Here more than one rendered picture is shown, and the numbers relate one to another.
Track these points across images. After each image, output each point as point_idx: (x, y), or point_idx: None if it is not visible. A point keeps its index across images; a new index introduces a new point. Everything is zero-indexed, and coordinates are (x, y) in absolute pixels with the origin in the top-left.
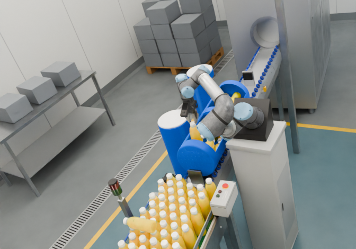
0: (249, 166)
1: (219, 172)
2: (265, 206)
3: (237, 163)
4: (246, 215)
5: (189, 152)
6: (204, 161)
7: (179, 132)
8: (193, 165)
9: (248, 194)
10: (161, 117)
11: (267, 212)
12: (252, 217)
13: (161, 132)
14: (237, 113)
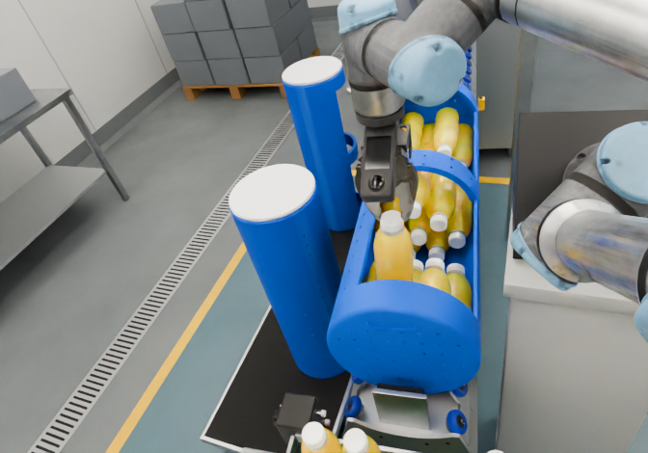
0: (576, 347)
1: None
2: (580, 438)
3: (525, 338)
4: (500, 447)
5: (383, 331)
6: (440, 358)
7: (294, 228)
8: (387, 365)
9: (531, 410)
10: (238, 188)
11: (580, 449)
12: (521, 452)
13: (241, 230)
14: (631, 173)
